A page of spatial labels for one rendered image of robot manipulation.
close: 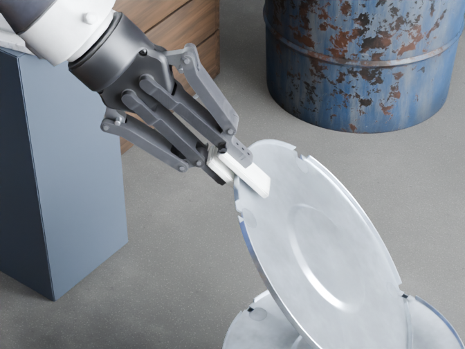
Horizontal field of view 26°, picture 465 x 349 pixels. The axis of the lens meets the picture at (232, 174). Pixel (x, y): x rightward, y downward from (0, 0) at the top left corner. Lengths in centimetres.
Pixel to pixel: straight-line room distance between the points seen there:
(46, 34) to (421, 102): 117
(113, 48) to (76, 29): 4
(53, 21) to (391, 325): 50
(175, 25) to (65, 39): 102
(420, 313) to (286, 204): 28
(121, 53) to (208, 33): 112
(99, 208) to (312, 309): 67
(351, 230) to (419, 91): 83
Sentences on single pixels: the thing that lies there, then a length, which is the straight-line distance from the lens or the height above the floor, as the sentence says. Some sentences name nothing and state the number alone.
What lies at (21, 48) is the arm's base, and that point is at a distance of 137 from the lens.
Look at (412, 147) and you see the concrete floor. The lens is 195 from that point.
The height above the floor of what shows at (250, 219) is 49.
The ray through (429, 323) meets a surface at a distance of 127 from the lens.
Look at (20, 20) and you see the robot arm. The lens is 93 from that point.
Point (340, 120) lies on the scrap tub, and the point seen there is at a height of 3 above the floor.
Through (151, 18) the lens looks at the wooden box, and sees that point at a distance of 186.
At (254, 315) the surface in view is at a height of 24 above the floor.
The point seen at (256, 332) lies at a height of 24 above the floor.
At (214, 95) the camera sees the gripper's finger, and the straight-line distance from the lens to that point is 97.
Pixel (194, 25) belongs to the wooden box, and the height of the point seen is 16.
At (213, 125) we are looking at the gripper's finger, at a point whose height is 57.
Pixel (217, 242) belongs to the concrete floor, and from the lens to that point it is 171.
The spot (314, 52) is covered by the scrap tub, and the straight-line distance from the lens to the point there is 190.
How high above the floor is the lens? 113
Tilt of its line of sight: 38 degrees down
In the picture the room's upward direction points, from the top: straight up
